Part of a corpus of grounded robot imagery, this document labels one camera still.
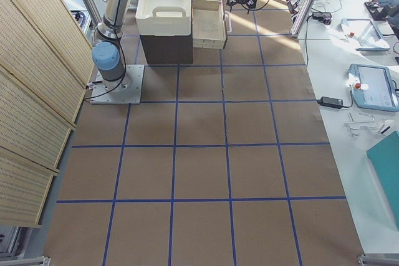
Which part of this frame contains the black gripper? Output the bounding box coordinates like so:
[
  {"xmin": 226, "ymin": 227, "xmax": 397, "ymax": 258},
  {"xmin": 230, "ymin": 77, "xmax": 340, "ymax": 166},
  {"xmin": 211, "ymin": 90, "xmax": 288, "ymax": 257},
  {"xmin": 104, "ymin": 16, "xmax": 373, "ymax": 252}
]
[{"xmin": 226, "ymin": 0, "xmax": 257, "ymax": 11}]

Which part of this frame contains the dark wooden drawer box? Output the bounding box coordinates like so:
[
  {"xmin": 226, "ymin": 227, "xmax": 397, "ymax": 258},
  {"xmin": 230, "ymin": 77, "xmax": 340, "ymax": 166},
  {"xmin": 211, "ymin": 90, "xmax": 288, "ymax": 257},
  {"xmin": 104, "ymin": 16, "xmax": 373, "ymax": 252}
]
[{"xmin": 140, "ymin": 0, "xmax": 228, "ymax": 65}]

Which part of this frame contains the cream plastic tray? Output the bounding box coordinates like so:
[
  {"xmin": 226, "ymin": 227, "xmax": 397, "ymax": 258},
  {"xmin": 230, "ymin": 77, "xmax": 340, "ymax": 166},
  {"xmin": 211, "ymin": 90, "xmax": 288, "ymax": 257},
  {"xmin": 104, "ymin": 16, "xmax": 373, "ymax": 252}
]
[{"xmin": 135, "ymin": 0, "xmax": 191, "ymax": 36}]

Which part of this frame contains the far teach pendant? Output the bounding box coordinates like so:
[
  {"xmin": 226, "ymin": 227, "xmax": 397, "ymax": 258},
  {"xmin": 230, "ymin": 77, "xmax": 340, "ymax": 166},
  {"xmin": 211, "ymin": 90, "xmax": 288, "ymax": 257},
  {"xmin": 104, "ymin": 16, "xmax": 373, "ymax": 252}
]
[{"xmin": 340, "ymin": 18, "xmax": 390, "ymax": 51}]

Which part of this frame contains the teach pendant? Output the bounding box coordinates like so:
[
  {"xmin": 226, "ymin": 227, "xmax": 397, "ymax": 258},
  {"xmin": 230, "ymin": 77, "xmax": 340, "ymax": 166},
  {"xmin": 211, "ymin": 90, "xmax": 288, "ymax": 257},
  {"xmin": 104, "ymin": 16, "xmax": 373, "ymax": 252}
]
[
  {"xmin": 349, "ymin": 64, "xmax": 398, "ymax": 112},
  {"xmin": 340, "ymin": 18, "xmax": 390, "ymax": 51}
]

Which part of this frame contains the black power adapter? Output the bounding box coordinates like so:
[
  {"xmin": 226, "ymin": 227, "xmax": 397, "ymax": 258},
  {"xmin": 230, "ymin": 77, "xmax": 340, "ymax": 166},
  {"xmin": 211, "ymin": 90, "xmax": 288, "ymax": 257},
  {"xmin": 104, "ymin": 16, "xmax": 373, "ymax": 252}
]
[{"xmin": 317, "ymin": 97, "xmax": 344, "ymax": 109}]

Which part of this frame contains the near teach pendant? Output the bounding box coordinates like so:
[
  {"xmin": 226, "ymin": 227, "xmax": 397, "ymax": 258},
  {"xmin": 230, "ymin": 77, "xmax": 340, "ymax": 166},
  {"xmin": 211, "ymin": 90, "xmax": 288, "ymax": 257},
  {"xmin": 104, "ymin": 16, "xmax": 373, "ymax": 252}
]
[{"xmin": 349, "ymin": 64, "xmax": 398, "ymax": 112}]

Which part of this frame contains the teal box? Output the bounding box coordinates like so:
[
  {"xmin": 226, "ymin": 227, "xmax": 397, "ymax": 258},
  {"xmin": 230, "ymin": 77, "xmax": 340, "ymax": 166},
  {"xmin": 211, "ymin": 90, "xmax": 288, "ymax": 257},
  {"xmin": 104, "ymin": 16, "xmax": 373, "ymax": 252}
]
[{"xmin": 367, "ymin": 131, "xmax": 398, "ymax": 222}]

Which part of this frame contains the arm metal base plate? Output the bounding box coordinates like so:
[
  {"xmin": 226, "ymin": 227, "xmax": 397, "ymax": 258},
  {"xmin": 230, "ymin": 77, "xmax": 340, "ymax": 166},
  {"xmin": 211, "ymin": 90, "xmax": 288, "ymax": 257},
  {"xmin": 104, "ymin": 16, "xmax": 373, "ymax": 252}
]
[{"xmin": 87, "ymin": 64, "xmax": 145, "ymax": 105}]

